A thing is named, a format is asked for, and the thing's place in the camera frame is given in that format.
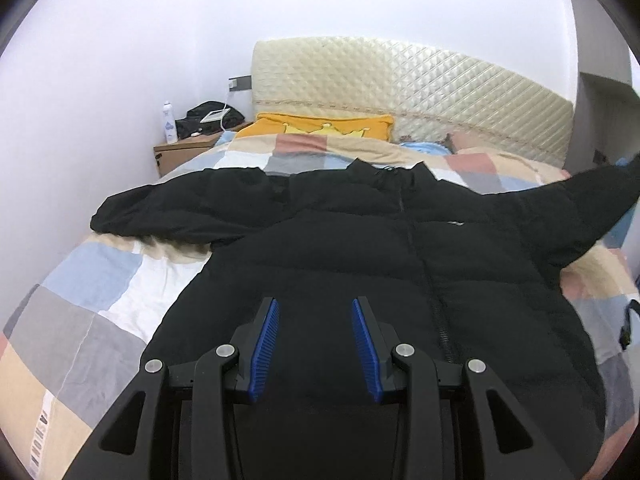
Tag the grey wardrobe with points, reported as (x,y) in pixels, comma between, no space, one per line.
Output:
(600,35)

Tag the light blue pillow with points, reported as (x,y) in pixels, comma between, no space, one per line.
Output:
(425,147)

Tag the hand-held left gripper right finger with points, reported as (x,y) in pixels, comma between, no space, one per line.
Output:
(367,355)

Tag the dark wall socket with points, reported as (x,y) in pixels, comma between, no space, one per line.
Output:
(242,81)

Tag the black puffer jacket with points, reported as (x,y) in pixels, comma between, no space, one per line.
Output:
(350,250)

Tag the blue towel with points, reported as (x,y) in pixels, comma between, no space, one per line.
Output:
(631,160)

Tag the white spray bottle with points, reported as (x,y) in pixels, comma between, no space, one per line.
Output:
(170,125)

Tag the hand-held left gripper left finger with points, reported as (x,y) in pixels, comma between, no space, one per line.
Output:
(263,355)

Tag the checkered patchwork quilt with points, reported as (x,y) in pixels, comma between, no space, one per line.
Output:
(100,310)

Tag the yellow crown pillow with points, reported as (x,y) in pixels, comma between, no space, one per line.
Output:
(310,122)

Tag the black bag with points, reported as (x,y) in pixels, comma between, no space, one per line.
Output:
(190,122)

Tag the pink pillow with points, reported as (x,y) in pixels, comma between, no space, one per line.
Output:
(475,141)

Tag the white flat device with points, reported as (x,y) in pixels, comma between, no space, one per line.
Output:
(215,115)

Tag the wooden nightstand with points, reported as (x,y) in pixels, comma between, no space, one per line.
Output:
(175,157)

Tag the cream quilted headboard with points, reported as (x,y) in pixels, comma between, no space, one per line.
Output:
(400,80)

